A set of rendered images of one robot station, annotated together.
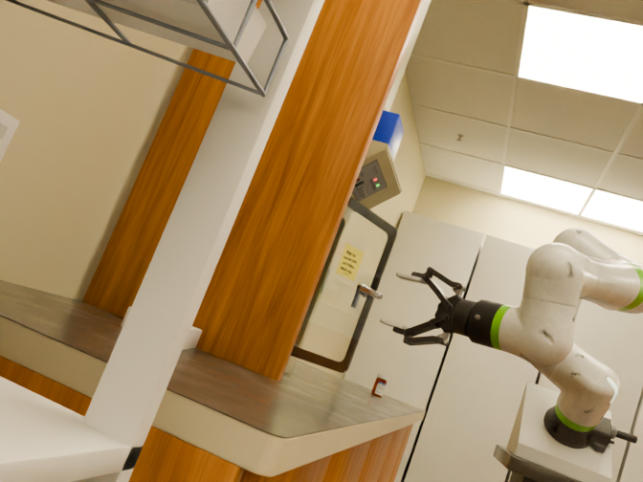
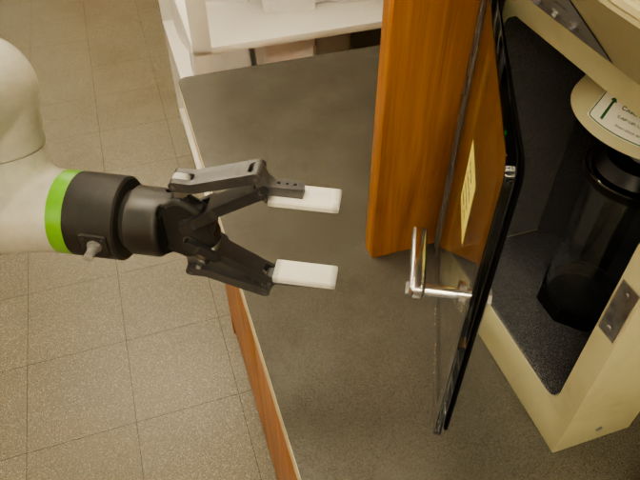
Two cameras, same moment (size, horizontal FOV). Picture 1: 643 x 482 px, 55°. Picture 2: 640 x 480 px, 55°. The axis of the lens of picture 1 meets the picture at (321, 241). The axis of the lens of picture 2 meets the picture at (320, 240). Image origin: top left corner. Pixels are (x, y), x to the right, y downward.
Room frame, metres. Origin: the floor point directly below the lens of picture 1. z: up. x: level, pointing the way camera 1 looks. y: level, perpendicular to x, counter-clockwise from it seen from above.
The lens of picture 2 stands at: (1.77, -0.48, 1.65)
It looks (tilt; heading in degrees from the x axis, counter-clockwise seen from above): 45 degrees down; 144
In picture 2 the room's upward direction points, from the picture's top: straight up
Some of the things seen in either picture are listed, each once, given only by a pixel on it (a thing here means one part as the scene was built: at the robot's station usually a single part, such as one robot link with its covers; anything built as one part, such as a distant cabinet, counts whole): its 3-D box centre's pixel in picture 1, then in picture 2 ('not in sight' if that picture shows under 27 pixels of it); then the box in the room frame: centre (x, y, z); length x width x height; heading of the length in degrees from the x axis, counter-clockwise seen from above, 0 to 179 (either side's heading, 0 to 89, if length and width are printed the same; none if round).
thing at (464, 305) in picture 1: (456, 315); (174, 223); (1.30, -0.33, 1.20); 0.09 x 0.07 x 0.08; 46
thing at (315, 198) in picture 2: (410, 278); (305, 197); (1.40, -0.22, 1.25); 0.07 x 0.03 x 0.01; 46
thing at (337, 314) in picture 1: (337, 282); (462, 224); (1.47, -0.07, 1.19); 0.30 x 0.01 x 0.40; 136
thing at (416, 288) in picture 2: (365, 290); (434, 264); (1.50, -0.14, 1.20); 0.10 x 0.05 x 0.03; 136
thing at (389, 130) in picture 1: (376, 134); not in sight; (1.42, -0.03, 1.56); 0.10 x 0.10 x 0.09; 72
